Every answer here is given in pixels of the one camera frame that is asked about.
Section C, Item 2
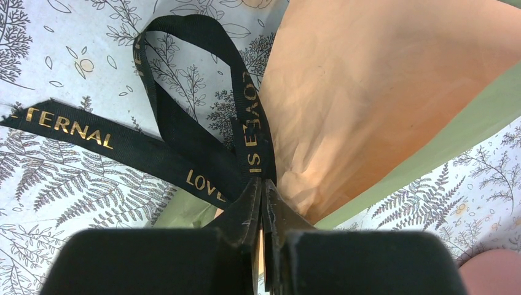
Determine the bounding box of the black ribbon gold lettering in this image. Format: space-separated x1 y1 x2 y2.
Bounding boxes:
1 15 277 209

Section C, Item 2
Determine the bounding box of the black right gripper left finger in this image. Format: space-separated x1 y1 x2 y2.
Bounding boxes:
41 178 262 294

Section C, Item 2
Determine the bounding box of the green peach wrapping paper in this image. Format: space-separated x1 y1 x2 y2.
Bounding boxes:
152 0 521 231

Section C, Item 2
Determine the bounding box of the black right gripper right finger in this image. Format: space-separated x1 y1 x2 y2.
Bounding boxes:
262 180 466 294

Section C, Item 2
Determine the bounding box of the pink cylindrical vase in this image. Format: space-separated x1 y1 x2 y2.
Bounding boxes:
459 250 520 295

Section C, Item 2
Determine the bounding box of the floral patterned table mat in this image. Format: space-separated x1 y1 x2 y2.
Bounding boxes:
1 1 520 294

